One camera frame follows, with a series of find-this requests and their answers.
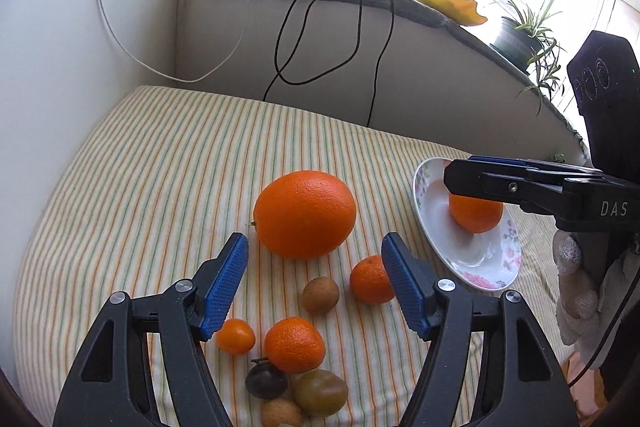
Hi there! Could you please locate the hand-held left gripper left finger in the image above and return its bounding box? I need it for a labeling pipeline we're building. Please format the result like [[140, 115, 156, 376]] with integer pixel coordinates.
[[52, 232, 249, 427]]

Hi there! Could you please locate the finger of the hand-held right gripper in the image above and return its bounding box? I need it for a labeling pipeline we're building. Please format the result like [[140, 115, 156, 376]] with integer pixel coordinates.
[[470, 155, 598, 172], [443, 159, 596, 215]]

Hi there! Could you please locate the long black cable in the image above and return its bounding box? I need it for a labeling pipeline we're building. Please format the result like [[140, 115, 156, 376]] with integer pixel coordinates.
[[367, 0, 397, 128]]

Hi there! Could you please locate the looped black cable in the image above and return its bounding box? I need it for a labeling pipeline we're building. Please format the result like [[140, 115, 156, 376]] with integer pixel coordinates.
[[263, 0, 366, 102]]

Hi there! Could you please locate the rough-skinned orange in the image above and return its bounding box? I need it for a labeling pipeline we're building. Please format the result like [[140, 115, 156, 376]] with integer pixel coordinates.
[[448, 193, 504, 234]]

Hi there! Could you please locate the potted spider plant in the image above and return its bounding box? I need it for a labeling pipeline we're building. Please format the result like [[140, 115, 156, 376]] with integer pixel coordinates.
[[480, 0, 568, 115]]

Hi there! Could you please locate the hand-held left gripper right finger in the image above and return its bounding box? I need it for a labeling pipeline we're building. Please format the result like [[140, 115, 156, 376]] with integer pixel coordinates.
[[381, 232, 581, 427]]

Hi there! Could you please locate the yellow-green plum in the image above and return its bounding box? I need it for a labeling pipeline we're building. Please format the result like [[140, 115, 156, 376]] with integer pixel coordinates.
[[291, 369, 349, 418]]

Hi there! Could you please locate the small brown round fruit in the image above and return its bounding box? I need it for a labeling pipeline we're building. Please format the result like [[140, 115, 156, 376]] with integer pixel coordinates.
[[260, 398, 304, 427]]

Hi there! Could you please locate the dark purple plum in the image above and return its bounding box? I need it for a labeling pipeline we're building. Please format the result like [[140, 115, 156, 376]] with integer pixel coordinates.
[[244, 358, 289, 401]]

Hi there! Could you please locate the yellow bowl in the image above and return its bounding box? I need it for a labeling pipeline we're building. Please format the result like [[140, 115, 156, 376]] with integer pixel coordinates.
[[405, 0, 488, 26]]

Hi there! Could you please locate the mandarin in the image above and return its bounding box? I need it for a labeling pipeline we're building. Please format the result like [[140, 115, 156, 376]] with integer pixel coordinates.
[[264, 317, 326, 375], [349, 255, 397, 306]]

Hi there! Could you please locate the striped bed sheet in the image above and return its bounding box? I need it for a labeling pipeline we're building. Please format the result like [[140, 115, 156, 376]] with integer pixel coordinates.
[[12, 85, 608, 427]]

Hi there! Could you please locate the floral white plate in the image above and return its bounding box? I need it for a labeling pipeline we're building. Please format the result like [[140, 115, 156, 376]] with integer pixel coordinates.
[[412, 157, 522, 292]]

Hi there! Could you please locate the person's right hand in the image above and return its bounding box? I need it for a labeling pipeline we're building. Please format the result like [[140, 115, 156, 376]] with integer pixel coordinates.
[[552, 229, 636, 348]]

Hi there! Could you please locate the small smooth orange kumquat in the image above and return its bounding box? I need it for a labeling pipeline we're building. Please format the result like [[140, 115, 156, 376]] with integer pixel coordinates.
[[215, 318, 256, 356]]

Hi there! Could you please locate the large smooth orange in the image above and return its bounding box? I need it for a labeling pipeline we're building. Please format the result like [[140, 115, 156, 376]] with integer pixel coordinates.
[[252, 170, 357, 261]]

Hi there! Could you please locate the brown kiwi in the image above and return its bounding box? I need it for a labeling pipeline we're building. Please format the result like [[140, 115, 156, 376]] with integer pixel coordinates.
[[300, 276, 341, 315]]

